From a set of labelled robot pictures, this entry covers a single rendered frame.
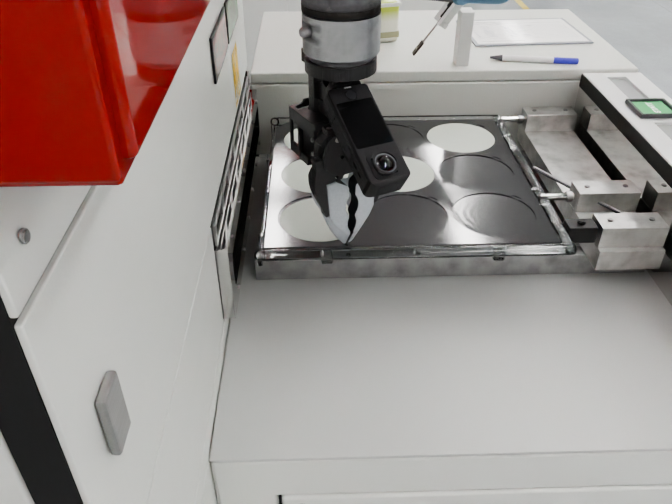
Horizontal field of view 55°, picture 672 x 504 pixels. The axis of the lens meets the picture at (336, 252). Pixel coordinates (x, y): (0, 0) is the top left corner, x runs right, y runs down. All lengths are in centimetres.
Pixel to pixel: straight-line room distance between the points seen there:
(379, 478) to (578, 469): 19
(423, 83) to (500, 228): 36
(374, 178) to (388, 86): 48
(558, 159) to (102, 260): 79
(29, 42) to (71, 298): 13
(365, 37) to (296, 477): 42
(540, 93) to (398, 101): 23
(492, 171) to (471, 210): 11
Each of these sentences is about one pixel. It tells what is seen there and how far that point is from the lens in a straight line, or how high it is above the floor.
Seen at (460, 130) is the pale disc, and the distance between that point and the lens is 103.
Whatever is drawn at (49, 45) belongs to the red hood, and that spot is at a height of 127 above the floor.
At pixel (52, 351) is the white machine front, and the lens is 28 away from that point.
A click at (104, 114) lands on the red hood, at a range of 20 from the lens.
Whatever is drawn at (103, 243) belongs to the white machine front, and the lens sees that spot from 34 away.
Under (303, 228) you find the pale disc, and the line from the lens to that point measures 77.
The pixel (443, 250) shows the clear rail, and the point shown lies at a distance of 74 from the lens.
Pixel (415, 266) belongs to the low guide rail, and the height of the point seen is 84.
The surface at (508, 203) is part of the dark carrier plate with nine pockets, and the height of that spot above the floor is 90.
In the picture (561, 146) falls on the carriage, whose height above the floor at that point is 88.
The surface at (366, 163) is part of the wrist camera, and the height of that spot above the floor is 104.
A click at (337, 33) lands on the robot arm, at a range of 61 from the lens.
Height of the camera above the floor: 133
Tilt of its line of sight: 36 degrees down
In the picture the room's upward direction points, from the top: straight up
